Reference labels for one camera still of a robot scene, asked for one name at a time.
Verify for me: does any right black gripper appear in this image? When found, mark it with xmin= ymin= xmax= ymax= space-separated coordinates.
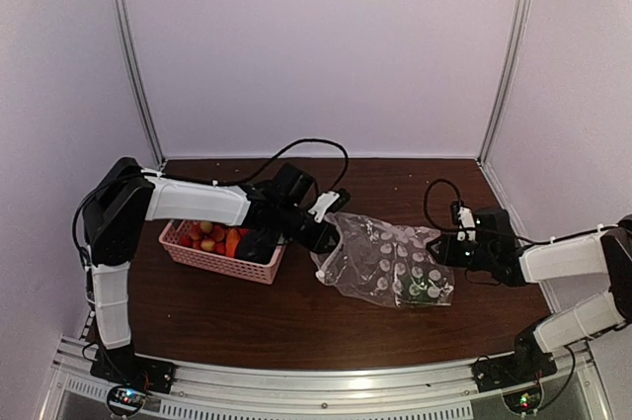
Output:
xmin=426 ymin=233 xmax=496 ymax=272

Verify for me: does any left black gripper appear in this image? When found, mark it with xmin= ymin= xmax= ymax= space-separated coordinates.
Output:
xmin=275 ymin=202 xmax=346 ymax=254

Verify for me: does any green fake pepper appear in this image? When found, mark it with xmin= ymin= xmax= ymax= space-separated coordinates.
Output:
xmin=396 ymin=276 xmax=453 ymax=307

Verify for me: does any clear zip top bag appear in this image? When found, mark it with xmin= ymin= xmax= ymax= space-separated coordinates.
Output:
xmin=311 ymin=212 xmax=454 ymax=308

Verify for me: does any dark purple fake eggplant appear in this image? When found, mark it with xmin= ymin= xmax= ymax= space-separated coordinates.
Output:
xmin=235 ymin=229 xmax=280 ymax=265

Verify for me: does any red orange fake tomato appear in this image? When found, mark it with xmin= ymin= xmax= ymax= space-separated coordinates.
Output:
xmin=225 ymin=228 xmax=241 ymax=258

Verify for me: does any fake lychee bunch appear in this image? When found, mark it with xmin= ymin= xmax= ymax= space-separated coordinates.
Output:
xmin=178 ymin=221 xmax=228 ymax=255

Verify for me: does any pink plastic basket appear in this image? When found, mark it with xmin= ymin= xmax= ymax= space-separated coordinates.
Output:
xmin=158 ymin=220 xmax=286 ymax=285

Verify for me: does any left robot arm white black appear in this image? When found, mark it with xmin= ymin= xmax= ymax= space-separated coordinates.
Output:
xmin=71 ymin=157 xmax=351 ymax=384

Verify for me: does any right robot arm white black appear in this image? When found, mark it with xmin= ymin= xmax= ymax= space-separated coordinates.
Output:
xmin=426 ymin=203 xmax=631 ymax=382

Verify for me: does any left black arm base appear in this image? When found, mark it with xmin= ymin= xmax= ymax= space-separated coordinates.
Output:
xmin=90 ymin=344 xmax=176 ymax=394

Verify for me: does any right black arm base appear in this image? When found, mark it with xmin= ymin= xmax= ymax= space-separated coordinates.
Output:
xmin=471 ymin=324 xmax=557 ymax=392

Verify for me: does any right circuit board with leds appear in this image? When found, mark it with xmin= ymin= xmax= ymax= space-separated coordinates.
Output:
xmin=503 ymin=390 xmax=543 ymax=415

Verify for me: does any circuit board with leds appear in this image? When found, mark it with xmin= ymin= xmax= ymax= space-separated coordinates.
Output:
xmin=106 ymin=385 xmax=147 ymax=416
xmin=503 ymin=390 xmax=543 ymax=415

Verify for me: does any left circuit board with leds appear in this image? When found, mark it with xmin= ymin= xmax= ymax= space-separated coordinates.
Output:
xmin=106 ymin=385 xmax=147 ymax=416

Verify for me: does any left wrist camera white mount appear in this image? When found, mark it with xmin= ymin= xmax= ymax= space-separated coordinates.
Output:
xmin=308 ymin=189 xmax=351 ymax=223

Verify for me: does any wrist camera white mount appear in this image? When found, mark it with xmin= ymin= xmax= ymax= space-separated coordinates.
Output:
xmin=308 ymin=189 xmax=351 ymax=223
xmin=450 ymin=200 xmax=477 ymax=242

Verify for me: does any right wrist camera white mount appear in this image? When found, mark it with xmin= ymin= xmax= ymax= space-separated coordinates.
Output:
xmin=450 ymin=200 xmax=477 ymax=242

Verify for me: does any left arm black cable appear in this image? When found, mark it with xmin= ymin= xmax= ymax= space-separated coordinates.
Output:
xmin=231 ymin=137 xmax=350 ymax=194

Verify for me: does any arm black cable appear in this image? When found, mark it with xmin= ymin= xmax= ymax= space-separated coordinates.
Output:
xmin=231 ymin=137 xmax=350 ymax=194
xmin=425 ymin=178 xmax=468 ymax=233

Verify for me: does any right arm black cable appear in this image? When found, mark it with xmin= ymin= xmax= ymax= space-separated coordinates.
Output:
xmin=425 ymin=178 xmax=468 ymax=233

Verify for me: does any front aluminium rail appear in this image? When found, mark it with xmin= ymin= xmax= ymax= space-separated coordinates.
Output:
xmin=35 ymin=336 xmax=613 ymax=419

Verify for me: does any right aluminium frame post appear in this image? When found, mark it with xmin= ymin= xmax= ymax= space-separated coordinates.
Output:
xmin=477 ymin=0 xmax=532 ymax=166

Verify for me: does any aluminium frame post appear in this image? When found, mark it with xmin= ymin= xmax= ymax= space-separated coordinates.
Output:
xmin=113 ymin=0 xmax=167 ymax=168
xmin=477 ymin=0 xmax=532 ymax=166

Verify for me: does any left aluminium frame post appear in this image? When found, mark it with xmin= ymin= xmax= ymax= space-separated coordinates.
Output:
xmin=113 ymin=0 xmax=167 ymax=168

